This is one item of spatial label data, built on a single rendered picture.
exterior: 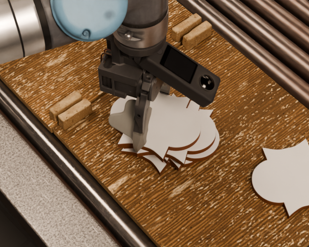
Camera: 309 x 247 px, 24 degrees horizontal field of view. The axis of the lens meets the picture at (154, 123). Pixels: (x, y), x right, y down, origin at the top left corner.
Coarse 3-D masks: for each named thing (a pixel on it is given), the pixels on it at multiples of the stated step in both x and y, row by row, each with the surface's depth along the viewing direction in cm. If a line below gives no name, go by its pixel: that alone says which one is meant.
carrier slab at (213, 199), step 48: (192, 48) 127; (240, 96) 120; (288, 96) 120; (96, 144) 115; (240, 144) 115; (288, 144) 115; (144, 192) 110; (192, 192) 110; (240, 192) 110; (192, 240) 105; (240, 240) 105; (288, 240) 105
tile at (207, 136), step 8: (192, 104) 114; (200, 112) 113; (200, 120) 112; (208, 120) 112; (208, 128) 111; (200, 136) 110; (208, 136) 110; (200, 144) 110; (208, 144) 110; (144, 152) 109; (168, 152) 109; (176, 152) 109; (184, 152) 109; (192, 152) 109; (200, 152) 110; (176, 160) 109; (184, 160) 108
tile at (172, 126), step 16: (128, 96) 113; (160, 96) 113; (112, 112) 112; (160, 112) 112; (176, 112) 112; (192, 112) 112; (160, 128) 110; (176, 128) 110; (192, 128) 110; (128, 144) 109; (160, 144) 108; (176, 144) 108; (192, 144) 109
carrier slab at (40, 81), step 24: (168, 0) 133; (168, 24) 130; (72, 48) 127; (96, 48) 127; (0, 72) 123; (24, 72) 123; (48, 72) 123; (72, 72) 123; (96, 72) 123; (24, 96) 120; (48, 96) 120; (96, 96) 120; (48, 120) 118
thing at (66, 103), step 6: (72, 96) 117; (78, 96) 117; (60, 102) 116; (66, 102) 116; (72, 102) 117; (54, 108) 116; (60, 108) 116; (66, 108) 116; (54, 114) 115; (54, 120) 117
